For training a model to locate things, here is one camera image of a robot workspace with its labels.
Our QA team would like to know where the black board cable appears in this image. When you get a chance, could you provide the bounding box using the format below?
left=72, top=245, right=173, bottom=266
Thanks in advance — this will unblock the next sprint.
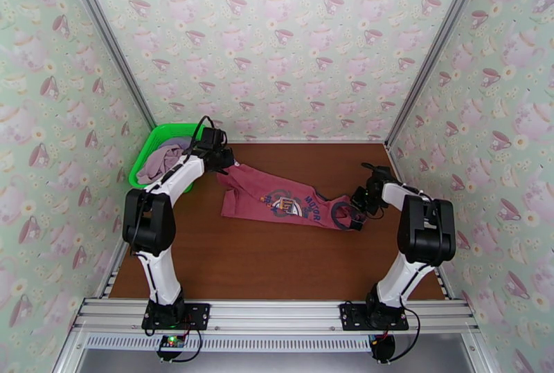
left=172, top=328, right=204, bottom=363
left=387, top=307, right=421, bottom=362

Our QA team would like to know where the black left board cable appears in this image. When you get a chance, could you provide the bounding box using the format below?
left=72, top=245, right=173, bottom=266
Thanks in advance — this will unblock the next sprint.
left=172, top=328, right=204, bottom=363

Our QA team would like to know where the aluminium table side rail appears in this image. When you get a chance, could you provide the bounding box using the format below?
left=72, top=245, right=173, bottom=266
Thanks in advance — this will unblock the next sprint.
left=387, top=142, right=453, bottom=301
left=98, top=237, right=131, bottom=299

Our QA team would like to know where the black right board cable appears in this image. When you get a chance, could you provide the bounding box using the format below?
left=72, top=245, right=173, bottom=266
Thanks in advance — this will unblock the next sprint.
left=387, top=307, right=421, bottom=362

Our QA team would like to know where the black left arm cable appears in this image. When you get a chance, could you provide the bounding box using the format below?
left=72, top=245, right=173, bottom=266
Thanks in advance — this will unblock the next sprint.
left=188, top=115, right=217, bottom=156

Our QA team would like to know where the controller board with orange connector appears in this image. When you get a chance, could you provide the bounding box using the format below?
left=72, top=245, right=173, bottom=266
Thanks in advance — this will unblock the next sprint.
left=370, top=334, right=395, bottom=362

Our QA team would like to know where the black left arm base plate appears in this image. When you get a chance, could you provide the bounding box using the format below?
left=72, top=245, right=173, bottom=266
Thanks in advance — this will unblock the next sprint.
left=141, top=302, right=211, bottom=330

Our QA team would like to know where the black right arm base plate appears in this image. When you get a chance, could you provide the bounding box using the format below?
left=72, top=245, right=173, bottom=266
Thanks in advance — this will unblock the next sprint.
left=339, top=302, right=410, bottom=331

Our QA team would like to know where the controller board with green light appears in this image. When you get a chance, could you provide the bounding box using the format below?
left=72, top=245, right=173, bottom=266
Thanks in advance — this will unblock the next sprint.
left=157, top=334, right=187, bottom=360

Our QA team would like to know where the red printed tank top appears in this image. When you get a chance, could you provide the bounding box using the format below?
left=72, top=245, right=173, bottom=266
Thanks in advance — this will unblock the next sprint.
left=216, top=163, right=369, bottom=232

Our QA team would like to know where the aluminium corner post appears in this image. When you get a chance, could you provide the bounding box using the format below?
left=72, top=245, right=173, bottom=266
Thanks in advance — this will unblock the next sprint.
left=384, top=0, right=494, bottom=148
left=58, top=0, right=157, bottom=128

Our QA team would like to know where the green plastic laundry basket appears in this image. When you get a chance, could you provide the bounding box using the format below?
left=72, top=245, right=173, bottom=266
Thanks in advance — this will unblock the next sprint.
left=129, top=123, right=208, bottom=194

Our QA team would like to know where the pale pink shirt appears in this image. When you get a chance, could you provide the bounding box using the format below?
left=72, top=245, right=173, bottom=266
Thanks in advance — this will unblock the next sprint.
left=136, top=145, right=188, bottom=185

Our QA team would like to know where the aluminium front frame rail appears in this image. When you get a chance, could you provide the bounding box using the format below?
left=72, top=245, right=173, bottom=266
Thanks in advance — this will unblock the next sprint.
left=71, top=298, right=479, bottom=334

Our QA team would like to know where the perforated metal cable tray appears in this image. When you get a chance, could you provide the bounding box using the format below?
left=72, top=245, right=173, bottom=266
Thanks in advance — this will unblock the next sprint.
left=84, top=334, right=377, bottom=353

